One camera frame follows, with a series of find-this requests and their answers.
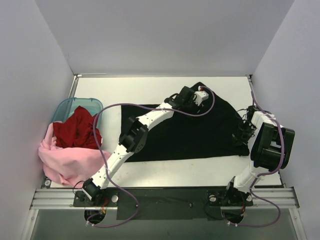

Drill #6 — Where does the black t shirt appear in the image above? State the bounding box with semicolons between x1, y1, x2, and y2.
128;94;250;162

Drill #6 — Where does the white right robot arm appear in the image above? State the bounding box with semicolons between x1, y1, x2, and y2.
223;105;295;205

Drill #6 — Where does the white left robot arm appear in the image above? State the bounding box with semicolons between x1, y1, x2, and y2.
82;86;209;206

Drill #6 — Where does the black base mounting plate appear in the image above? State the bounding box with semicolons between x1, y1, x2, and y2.
73;187;253;223

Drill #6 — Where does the red t shirt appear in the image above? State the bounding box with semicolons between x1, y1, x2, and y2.
53;106;102;150

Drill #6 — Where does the teal plastic bin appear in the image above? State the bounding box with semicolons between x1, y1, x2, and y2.
51;97;103;123

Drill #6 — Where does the pink t shirt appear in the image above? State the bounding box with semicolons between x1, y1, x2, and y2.
38;123;104;187

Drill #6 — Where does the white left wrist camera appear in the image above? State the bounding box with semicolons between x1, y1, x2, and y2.
193;91;209;106

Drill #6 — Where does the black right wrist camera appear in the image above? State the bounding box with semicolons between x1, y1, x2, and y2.
235;105;258;123

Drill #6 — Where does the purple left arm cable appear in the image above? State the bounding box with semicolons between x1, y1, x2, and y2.
84;85;216;228

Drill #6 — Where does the aluminium front rail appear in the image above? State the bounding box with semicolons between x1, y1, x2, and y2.
30;188;300;210

